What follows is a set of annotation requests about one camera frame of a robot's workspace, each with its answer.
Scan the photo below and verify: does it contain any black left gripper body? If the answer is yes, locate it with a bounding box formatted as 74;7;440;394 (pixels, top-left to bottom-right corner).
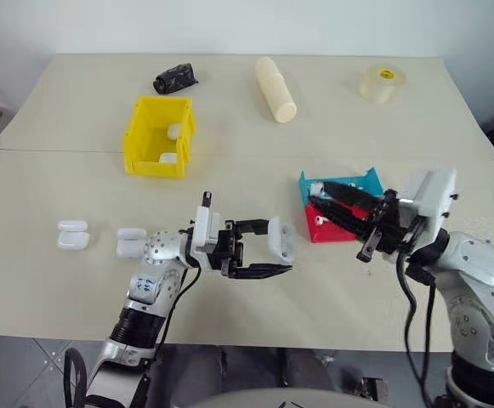
207;220;248;278

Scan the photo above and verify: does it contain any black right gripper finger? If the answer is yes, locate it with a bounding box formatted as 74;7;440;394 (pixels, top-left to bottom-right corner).
321;181;387;210
309;195;378;242

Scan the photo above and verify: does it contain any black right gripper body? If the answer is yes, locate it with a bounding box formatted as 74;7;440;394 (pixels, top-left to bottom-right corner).
355;188;427;263

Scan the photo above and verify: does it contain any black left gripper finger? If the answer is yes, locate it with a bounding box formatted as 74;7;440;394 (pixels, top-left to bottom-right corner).
228;263;294;281
233;218;272;238

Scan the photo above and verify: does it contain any yellow plastic bin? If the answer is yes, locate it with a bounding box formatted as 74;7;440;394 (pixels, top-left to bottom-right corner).
122;94;197;179

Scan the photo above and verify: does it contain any red plastic tray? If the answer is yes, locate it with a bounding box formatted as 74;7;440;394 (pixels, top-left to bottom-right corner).
304;202;359;244

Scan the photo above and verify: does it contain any teal plastic tray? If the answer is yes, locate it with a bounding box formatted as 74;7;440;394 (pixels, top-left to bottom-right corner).
298;166;386;210

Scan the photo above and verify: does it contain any translucent tape roll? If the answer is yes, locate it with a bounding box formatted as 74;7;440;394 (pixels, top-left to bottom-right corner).
359;64;409;105

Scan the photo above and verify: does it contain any light grey curved robot body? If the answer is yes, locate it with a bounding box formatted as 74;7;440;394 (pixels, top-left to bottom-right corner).
193;385;361;408

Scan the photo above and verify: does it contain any cream cylindrical bottle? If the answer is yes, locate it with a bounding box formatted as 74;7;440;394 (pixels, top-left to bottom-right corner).
254;55;298;125

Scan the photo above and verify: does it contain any crumpled black plastic bag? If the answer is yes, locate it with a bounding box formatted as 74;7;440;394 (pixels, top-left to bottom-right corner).
152;61;199;96

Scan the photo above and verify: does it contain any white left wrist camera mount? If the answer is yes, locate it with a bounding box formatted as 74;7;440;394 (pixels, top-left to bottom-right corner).
191;190;223;261

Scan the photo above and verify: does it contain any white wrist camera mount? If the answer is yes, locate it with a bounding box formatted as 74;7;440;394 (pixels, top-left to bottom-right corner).
191;190;223;261
398;168;459;234

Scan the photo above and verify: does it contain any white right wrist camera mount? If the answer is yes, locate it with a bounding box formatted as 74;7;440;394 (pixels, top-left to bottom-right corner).
398;168;459;234

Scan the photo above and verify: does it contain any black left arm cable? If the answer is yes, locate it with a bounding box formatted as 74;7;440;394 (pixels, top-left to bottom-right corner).
63;229;202;408

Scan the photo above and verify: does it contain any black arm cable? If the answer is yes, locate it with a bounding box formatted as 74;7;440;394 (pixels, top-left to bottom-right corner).
63;229;202;408
397;248;439;408

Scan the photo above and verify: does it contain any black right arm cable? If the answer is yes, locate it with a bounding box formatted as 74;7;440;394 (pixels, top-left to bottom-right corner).
397;248;439;408

